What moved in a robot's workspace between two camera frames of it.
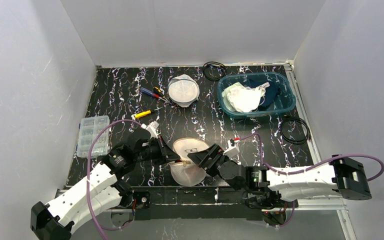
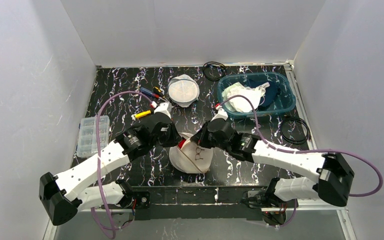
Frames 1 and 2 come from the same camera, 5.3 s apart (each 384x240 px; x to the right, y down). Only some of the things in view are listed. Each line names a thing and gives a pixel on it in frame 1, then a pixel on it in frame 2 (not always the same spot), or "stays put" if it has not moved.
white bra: (238, 97) stays put
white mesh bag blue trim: (183, 90) stays put
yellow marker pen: (139, 114) stays put
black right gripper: (213, 157) → (199, 136)
